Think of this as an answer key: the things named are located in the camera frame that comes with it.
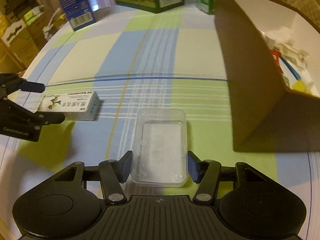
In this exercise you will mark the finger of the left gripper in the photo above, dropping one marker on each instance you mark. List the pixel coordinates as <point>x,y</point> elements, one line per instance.
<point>33,87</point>

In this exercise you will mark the brown and white cardboard box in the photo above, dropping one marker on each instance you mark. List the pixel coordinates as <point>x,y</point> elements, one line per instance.
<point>267,116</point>

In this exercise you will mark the clear plastic case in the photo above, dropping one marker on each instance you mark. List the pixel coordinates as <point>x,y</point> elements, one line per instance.
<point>160,148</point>

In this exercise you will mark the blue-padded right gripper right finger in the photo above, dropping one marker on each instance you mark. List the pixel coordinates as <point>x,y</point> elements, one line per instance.
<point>203,171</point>

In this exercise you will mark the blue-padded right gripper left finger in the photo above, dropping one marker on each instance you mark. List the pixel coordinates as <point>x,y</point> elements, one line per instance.
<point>121,168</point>

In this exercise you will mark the checkered bed sheet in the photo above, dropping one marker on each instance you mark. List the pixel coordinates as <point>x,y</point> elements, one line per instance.
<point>134,59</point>

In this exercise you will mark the blue milk carton box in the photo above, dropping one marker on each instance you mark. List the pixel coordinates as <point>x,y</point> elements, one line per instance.
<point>78,13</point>

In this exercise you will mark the white cloth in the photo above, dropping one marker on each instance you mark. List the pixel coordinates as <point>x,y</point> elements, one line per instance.
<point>303,75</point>

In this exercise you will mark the stacked cardboard boxes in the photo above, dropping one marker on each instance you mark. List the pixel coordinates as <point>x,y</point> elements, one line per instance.
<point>26,27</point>

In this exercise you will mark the yellow snack pouch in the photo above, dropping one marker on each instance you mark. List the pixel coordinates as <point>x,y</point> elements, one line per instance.
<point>300,87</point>

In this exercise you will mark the white hair claw clip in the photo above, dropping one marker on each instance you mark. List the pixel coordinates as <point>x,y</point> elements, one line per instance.
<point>282,40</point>

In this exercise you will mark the white ointment box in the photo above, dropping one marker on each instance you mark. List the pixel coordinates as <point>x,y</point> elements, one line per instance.
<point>80,106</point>

